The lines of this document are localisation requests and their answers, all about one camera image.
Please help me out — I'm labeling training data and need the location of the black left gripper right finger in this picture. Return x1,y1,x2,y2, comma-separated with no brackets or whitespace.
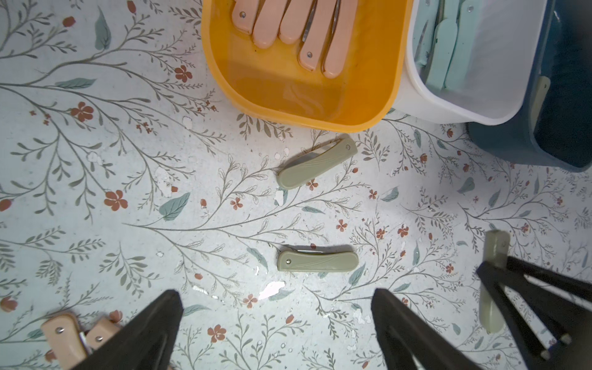
371,288,479,369

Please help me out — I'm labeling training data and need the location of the yellow plastic storage box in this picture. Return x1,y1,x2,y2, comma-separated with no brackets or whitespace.
201,1,413,134

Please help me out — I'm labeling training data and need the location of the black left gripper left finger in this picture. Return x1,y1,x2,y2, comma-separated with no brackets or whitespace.
75,290,183,370

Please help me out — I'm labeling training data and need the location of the olive green folding knife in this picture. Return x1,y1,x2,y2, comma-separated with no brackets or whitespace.
277,245,359,273
529,76,550,131
479,230,510,334
277,136,358,191

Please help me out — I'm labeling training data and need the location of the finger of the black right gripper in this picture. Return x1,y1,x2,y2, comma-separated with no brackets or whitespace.
507,257,591,302
475,261,592,370

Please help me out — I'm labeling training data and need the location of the teal plastic storage box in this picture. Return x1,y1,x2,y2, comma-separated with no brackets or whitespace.
467,1,591,173

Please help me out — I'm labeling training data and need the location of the pink folding knife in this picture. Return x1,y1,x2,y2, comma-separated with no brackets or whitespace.
322,0,359,79
86,317,121,351
279,0,314,45
41,313,89,369
252,0,288,49
231,0,259,35

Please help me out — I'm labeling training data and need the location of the white plastic storage box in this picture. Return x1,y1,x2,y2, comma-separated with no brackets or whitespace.
394,1,548,126

